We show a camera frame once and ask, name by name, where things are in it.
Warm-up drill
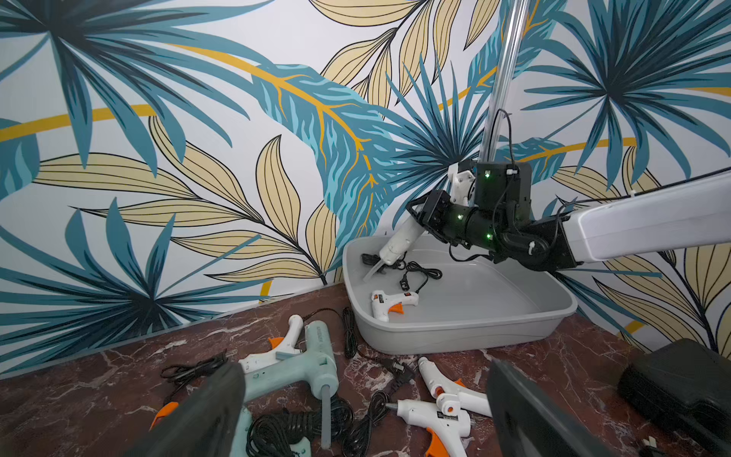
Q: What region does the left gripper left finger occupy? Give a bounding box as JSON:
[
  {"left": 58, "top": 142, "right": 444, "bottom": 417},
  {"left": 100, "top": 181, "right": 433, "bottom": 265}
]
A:
[{"left": 126, "top": 363, "right": 246, "bottom": 456}]

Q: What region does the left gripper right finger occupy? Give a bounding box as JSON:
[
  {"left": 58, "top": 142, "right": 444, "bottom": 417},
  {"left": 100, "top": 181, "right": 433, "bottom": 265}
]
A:
[{"left": 487, "top": 360, "right": 612, "bottom": 457}]

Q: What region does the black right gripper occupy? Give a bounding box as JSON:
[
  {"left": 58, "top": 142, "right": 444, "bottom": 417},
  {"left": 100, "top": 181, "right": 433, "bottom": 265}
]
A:
[{"left": 407, "top": 190, "right": 516, "bottom": 254}]

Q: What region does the large white glue gun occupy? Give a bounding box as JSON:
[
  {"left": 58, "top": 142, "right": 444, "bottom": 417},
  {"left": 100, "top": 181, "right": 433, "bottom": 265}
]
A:
[{"left": 364, "top": 165, "right": 475, "bottom": 283}]

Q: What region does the white small glue gun pair-left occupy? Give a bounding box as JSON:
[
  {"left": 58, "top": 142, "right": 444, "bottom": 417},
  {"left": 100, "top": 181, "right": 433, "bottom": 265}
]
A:
[{"left": 386, "top": 400, "right": 471, "bottom": 457}]

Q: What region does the white small glue gun pair-right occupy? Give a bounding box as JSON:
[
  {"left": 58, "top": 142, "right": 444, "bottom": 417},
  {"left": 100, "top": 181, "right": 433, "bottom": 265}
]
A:
[{"left": 418, "top": 357, "right": 492, "bottom": 417}]

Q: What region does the white orange-trigger glue gun front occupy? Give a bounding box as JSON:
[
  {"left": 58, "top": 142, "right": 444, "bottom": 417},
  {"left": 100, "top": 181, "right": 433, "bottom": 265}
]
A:
[{"left": 370, "top": 291, "right": 419, "bottom": 322}]

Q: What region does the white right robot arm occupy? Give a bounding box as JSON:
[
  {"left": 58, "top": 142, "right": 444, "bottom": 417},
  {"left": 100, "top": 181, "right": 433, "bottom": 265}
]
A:
[{"left": 380, "top": 163, "right": 730, "bottom": 272}]

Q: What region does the orange small glue gun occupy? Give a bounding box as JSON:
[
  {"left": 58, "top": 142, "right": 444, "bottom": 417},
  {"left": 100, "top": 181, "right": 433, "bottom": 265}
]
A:
[{"left": 150, "top": 401, "right": 179, "bottom": 430}]

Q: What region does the grey plastic storage box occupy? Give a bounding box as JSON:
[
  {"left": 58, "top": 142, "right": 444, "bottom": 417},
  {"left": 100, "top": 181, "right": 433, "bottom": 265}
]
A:
[{"left": 343, "top": 235, "right": 578, "bottom": 355}]

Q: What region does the white glue gun at back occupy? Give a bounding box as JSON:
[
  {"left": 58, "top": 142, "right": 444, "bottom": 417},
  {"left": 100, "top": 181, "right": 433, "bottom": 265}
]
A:
[{"left": 239, "top": 314, "right": 304, "bottom": 374}]

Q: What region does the mint green large glue gun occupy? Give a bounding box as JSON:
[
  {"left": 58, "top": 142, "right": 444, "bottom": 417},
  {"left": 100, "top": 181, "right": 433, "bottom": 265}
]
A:
[{"left": 244, "top": 320, "right": 340, "bottom": 449}]

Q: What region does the black case at right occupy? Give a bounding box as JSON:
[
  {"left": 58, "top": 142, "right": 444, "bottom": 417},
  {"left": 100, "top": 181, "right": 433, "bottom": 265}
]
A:
[{"left": 618, "top": 339, "right": 730, "bottom": 456}]

